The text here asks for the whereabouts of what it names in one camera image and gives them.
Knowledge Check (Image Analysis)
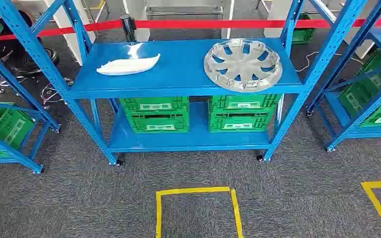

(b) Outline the yellow floor tape square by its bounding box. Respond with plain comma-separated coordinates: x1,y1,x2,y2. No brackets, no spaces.
361,179,381,238
155,186,244,238

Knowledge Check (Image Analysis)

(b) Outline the black stanchion post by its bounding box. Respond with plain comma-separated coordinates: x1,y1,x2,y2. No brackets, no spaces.
119,14,137,43

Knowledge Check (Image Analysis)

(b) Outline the black stool with chrome base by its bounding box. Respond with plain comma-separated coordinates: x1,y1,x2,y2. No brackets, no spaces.
0,47,75,110

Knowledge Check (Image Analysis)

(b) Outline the red barrier belt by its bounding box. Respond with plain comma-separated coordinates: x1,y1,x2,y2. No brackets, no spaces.
0,18,381,43

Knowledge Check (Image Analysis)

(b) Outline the white cable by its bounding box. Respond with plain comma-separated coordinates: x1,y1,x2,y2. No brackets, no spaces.
294,51,365,73

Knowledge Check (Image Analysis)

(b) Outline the person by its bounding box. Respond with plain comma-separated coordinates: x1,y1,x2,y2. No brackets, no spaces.
0,0,44,61

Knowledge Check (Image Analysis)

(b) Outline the white plastic car part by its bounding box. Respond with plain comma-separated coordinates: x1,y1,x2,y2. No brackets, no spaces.
96,53,161,76

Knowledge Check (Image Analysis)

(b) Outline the blue metal shelf rack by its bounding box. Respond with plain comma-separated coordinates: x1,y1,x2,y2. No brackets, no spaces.
0,43,62,175
305,0,381,153
0,0,369,167

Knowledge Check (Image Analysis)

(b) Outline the silver wheel hubcap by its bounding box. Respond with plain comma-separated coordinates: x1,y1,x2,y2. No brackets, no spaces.
203,38,283,93

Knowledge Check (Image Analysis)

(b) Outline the white table frame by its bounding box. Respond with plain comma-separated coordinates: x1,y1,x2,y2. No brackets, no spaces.
122,0,236,42

